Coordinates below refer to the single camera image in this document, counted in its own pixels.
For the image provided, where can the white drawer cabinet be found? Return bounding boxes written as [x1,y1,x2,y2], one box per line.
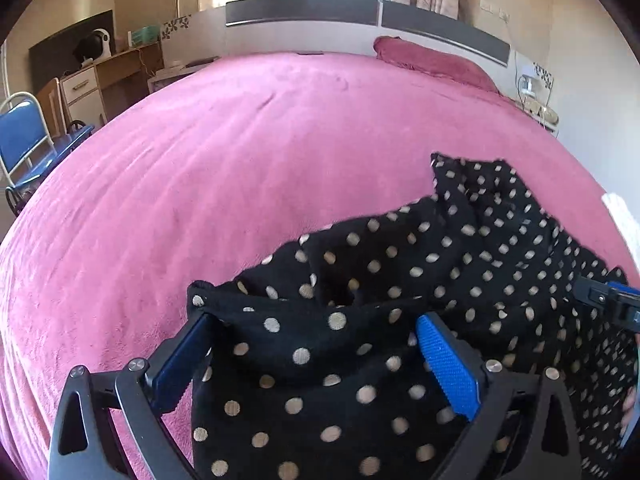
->
[60,66,106,129]

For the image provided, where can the white low shelf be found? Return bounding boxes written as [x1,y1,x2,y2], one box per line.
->
[149,57,221,94]

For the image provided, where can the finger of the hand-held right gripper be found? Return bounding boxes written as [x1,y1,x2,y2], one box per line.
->
[574,275,640,334]

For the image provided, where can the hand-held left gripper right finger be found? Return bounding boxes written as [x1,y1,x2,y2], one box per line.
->
[415,312,583,480]

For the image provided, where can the wooden desk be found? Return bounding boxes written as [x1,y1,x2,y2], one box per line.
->
[35,42,164,133]

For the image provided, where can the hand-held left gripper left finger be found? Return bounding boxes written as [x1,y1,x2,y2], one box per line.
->
[47,310,218,480]

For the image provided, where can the teal box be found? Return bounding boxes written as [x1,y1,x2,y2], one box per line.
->
[127,25,161,45]

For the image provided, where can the pink bed blanket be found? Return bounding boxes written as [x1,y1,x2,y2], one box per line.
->
[0,50,640,480]

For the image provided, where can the pink pillow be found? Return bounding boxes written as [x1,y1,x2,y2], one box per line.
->
[374,36,502,94]

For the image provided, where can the blue folding chair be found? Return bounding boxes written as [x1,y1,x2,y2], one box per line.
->
[0,91,96,201]

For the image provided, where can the white headphones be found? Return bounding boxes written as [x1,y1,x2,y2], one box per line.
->
[91,28,112,61]

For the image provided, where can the white and grey headboard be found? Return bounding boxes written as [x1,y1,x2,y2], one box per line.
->
[161,0,516,74]

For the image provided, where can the black monitor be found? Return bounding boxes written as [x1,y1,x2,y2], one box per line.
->
[28,9,116,91]

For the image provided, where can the person's right hand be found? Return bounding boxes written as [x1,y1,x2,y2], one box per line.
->
[621,385,640,426]

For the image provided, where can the white crumpled cloth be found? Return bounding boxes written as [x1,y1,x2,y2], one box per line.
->
[601,192,640,262]

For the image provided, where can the black pedal wheel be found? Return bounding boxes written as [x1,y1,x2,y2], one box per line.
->
[5,182,37,217]

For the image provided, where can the black polka dot garment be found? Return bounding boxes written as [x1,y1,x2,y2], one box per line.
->
[187,152,640,480]

